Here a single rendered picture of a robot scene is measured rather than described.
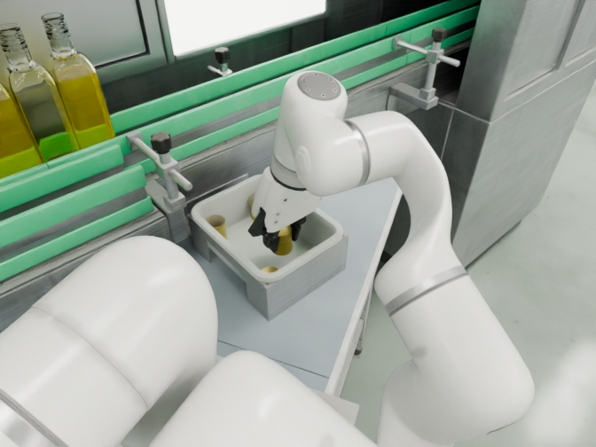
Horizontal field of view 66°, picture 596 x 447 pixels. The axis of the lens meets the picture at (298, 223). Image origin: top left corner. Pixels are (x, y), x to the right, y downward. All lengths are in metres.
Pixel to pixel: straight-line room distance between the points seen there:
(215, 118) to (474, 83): 0.70
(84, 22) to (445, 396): 0.76
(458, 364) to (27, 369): 0.31
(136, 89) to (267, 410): 0.80
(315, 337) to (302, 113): 0.36
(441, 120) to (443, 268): 0.97
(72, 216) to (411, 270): 0.46
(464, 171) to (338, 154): 0.96
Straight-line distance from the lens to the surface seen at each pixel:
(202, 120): 0.84
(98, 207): 0.70
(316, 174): 0.46
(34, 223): 0.68
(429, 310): 0.42
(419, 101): 1.11
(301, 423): 0.30
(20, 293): 0.72
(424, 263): 0.43
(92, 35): 0.90
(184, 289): 0.30
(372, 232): 0.88
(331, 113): 0.52
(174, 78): 1.03
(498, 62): 1.25
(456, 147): 1.38
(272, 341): 0.71
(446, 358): 0.43
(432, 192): 0.50
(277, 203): 0.61
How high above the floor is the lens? 1.34
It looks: 42 degrees down
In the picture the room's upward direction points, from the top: straight up
